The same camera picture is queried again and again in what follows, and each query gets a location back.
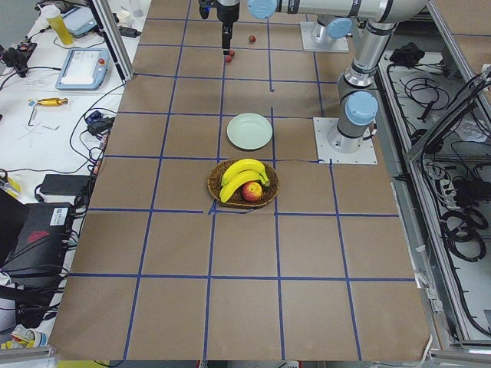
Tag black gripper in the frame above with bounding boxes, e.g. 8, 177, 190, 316
216, 0, 240, 54

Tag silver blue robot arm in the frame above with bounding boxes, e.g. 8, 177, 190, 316
247, 1, 427, 153

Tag pale green plate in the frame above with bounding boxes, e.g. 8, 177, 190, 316
226, 113, 272, 150

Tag white paper cup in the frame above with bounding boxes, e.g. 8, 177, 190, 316
116, 9, 133, 28

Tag yellow banana bunch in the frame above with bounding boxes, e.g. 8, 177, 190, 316
219, 159, 269, 203

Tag blue teach pendant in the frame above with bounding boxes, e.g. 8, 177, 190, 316
62, 7, 97, 38
55, 48, 110, 90

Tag red yellow apple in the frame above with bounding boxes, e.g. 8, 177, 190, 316
242, 182, 263, 202

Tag woven wicker basket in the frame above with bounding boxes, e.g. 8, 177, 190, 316
207, 159, 279, 209

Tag yellow bottle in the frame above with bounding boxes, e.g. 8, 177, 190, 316
41, 5, 73, 45

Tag gold wrapped candy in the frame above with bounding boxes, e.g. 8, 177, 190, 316
36, 97, 68, 107

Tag black power adapter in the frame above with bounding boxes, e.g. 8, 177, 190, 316
40, 174, 89, 196

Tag black computer case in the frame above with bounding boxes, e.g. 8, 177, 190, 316
1, 191, 74, 274

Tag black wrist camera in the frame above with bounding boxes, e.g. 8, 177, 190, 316
198, 0, 210, 20

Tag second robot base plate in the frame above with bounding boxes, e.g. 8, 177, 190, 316
300, 21, 349, 53

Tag aluminium frame post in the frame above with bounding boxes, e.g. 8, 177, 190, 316
87, 0, 134, 82

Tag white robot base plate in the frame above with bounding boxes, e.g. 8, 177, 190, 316
313, 117, 377, 165

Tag black cable bundle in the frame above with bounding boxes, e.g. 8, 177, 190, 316
439, 209, 490, 264

